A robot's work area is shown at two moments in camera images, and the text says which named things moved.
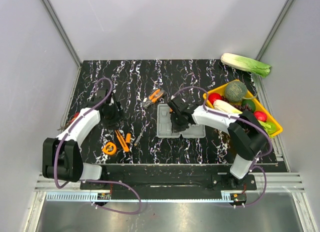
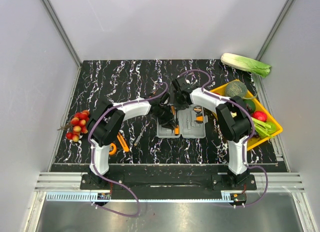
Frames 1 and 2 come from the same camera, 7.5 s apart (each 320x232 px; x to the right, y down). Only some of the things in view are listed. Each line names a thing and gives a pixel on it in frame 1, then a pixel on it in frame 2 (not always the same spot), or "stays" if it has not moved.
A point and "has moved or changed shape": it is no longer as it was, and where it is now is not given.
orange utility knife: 122,141 stays
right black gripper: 176,128 to 177,106
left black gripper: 118,118 to 169,122
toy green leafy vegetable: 270,127 stays
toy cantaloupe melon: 235,91 stays
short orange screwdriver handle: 128,139 has moved or changed shape
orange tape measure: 109,148 stays
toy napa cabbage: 245,63 stays
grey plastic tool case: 164,128 stays
